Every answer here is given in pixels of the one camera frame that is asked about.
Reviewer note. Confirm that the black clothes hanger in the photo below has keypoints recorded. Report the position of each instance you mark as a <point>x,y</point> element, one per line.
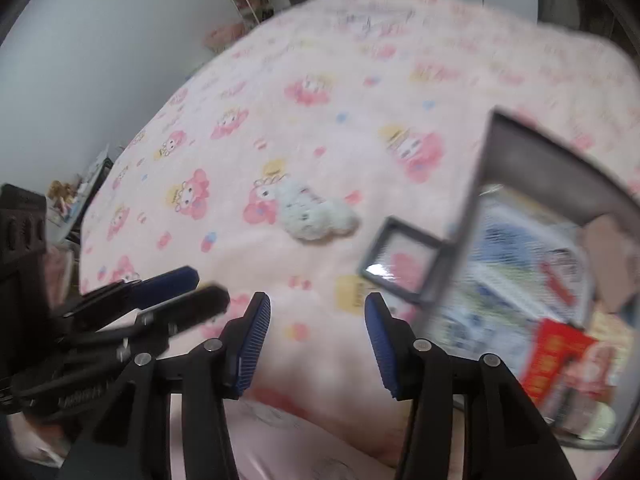
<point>375,20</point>

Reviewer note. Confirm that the white plush toy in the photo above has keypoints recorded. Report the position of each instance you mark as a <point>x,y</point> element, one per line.
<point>312,215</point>

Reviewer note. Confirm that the cartoon printed sheet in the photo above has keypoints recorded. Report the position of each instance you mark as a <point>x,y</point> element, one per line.
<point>510,270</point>

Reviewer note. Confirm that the brown card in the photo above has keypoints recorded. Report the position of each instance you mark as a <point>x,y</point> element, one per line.
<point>612,260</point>

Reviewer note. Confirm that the clear black-framed case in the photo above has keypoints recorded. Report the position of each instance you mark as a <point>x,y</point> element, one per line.
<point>400,260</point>

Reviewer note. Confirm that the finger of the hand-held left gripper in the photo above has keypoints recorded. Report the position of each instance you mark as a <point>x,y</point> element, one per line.
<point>150,285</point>
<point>190,305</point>

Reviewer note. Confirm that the pink printed blanket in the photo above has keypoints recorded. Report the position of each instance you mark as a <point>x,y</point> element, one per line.
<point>325,125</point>

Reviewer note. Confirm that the pink toy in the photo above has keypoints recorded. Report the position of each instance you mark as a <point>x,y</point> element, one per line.
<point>225,35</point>

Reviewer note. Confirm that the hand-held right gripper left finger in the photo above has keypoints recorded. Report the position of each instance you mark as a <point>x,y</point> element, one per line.
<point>252,345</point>

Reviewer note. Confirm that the pink printed cloth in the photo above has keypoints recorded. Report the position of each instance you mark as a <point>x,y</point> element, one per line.
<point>300,440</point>

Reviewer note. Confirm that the dark grey cardboard box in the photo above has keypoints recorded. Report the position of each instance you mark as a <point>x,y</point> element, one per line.
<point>530,155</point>

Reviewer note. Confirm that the red printed packet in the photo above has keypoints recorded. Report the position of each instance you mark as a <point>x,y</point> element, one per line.
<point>560,365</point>

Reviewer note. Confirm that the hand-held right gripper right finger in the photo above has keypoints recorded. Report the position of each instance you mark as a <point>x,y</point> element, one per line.
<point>382,350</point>

